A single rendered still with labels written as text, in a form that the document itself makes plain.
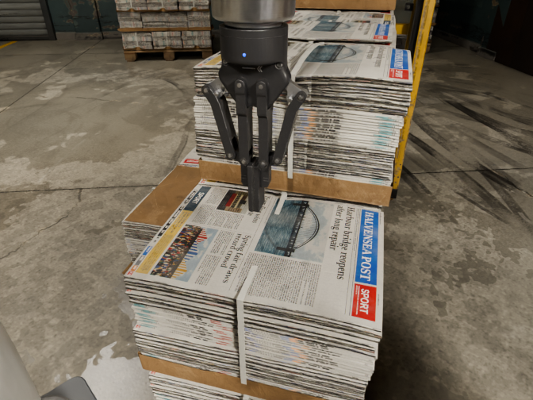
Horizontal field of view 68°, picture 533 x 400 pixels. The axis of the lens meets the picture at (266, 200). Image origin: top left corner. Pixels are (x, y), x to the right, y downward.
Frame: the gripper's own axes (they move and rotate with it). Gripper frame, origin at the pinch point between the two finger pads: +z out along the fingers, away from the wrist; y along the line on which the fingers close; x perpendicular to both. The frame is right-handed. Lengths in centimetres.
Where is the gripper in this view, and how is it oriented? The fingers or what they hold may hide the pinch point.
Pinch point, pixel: (256, 184)
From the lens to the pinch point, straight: 53.8
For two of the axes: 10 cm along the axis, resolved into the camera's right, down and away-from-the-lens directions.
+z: 0.0, 8.5, 5.3
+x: -2.5, 5.2, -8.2
